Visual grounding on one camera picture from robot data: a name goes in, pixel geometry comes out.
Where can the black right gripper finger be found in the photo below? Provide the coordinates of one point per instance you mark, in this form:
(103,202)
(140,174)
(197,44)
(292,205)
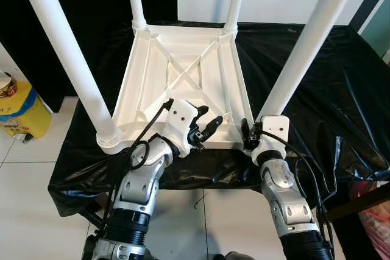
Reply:
(245,132)

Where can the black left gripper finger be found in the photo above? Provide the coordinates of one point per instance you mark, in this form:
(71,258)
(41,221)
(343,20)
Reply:
(212,128)
(202,112)

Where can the black shiny table cloth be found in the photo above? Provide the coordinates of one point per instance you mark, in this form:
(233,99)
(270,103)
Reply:
(341,101)

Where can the grey robot right leg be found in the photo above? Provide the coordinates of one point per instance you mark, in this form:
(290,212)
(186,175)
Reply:
(234,256)

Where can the pink patterned bag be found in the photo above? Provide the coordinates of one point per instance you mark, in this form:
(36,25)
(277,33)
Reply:
(376,223)

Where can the yellow cardboard box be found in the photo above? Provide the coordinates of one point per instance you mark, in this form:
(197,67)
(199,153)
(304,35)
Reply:
(24,117)

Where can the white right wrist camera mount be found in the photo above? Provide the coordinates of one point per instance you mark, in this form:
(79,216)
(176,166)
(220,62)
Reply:
(273,131)

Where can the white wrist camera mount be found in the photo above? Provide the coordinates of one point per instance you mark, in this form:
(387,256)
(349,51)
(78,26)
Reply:
(180,117)
(273,131)

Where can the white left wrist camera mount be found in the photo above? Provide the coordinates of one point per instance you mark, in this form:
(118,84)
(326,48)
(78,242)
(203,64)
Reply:
(180,117)

